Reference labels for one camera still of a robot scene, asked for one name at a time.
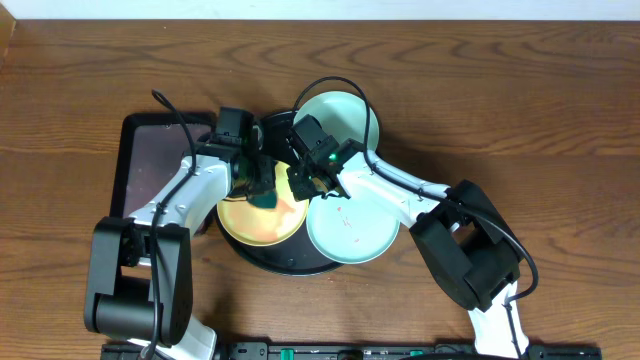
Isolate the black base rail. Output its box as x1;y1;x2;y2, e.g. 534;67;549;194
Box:
99;340;603;360

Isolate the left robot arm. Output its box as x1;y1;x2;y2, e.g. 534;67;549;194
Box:
84;144;275;359

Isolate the round black tray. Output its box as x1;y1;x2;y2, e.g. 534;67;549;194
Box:
213;110;341;276

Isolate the lower light green plate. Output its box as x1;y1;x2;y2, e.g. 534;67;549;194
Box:
306;196;400;264

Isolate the light green plate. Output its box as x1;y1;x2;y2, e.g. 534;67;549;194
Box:
293;91;366;144
306;196;400;264

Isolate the yellow plate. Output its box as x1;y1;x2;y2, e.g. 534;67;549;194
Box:
217;161;309;247

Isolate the upper light green plate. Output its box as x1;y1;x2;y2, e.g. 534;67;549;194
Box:
293;91;366;144

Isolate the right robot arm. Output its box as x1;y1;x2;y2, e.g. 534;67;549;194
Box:
289;137;532;359

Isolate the rectangular dark brown tray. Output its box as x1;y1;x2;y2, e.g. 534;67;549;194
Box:
109;112;189;218

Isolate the green sponge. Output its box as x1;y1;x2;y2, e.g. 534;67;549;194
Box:
247;190;278;209

